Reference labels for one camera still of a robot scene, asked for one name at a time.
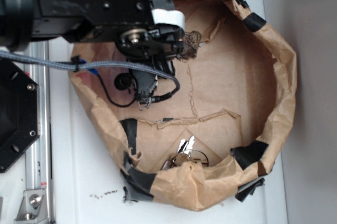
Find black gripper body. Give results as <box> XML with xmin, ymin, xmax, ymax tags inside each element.
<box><xmin>114</xmin><ymin>9</ymin><xmax>185</xmax><ymax>110</ymax></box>

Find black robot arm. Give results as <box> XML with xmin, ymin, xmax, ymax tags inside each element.
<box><xmin>1</xmin><ymin>0</ymin><xmax>185</xmax><ymax>106</ymax></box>

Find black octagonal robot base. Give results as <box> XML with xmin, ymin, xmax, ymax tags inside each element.
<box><xmin>1</xmin><ymin>59</ymin><xmax>39</xmax><ymax>173</ymax></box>

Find brown crumpled lump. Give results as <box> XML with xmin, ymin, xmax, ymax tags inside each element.
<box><xmin>181</xmin><ymin>31</ymin><xmax>202</xmax><ymax>60</ymax></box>

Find brown paper bag tray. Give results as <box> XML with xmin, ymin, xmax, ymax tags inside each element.
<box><xmin>70</xmin><ymin>0</ymin><xmax>297</xmax><ymax>211</ymax></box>

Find silver key bunch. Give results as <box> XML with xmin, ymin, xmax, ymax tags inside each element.
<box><xmin>161</xmin><ymin>135</ymin><xmax>210</xmax><ymax>170</ymax></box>

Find thin black cable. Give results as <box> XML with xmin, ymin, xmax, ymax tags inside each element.
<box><xmin>94</xmin><ymin>72</ymin><xmax>174</xmax><ymax>108</ymax></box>

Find grey braided cable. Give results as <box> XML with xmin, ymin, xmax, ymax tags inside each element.
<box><xmin>0</xmin><ymin>51</ymin><xmax>181</xmax><ymax>95</ymax></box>

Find aluminium extrusion rail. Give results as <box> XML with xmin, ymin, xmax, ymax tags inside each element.
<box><xmin>24</xmin><ymin>41</ymin><xmax>56</xmax><ymax>224</ymax></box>

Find silver corner bracket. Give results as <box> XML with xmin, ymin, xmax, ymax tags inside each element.
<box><xmin>14</xmin><ymin>189</ymin><xmax>48</xmax><ymax>223</ymax></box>

